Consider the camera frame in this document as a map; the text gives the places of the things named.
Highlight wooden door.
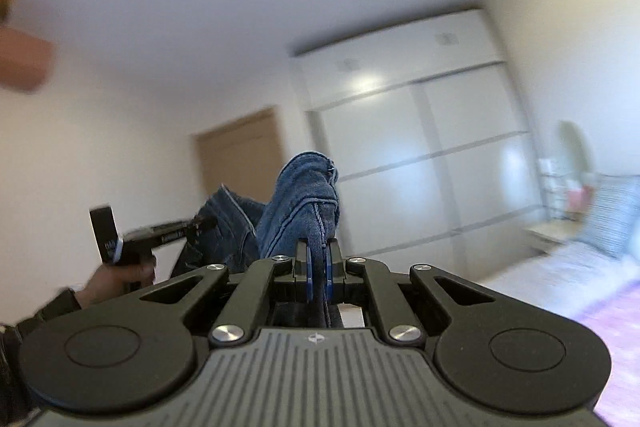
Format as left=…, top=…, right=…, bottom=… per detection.
left=194, top=106, right=285, bottom=202

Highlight dark sleeve left forearm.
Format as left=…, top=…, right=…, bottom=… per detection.
left=0, top=288, right=80, bottom=426

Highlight blue denim jeans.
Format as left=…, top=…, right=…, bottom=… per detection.
left=170, top=150, right=340, bottom=277

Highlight person's left hand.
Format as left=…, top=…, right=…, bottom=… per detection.
left=75, top=257, right=156, bottom=309

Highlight white sliding wardrobe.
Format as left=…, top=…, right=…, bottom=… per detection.
left=293, top=10, right=542, bottom=270

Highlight grey checked pillow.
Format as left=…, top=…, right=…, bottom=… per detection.
left=575, top=174, right=639, bottom=258

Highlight white bedside shelf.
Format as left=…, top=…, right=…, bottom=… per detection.
left=526, top=158, right=591, bottom=255

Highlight oval mirror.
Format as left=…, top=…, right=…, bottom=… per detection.
left=556, top=120, right=593, bottom=185

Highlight pink floral blanket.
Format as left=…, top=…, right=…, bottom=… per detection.
left=579, top=282, right=640, bottom=426

